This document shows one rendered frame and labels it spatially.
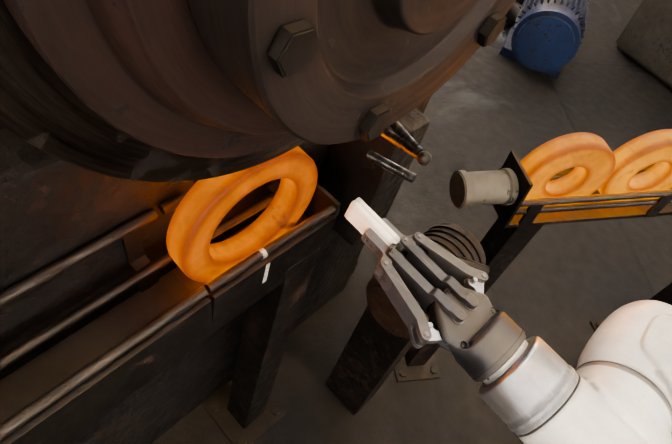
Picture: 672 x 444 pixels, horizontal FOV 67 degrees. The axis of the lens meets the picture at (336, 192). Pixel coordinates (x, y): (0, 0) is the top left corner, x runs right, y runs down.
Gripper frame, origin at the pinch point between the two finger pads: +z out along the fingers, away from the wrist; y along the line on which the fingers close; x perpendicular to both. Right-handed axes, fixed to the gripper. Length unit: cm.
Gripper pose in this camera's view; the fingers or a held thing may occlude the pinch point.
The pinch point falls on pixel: (371, 226)
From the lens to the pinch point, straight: 60.4
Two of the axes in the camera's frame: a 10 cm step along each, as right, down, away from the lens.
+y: 6.8, -4.3, 5.9
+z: -6.7, -6.8, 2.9
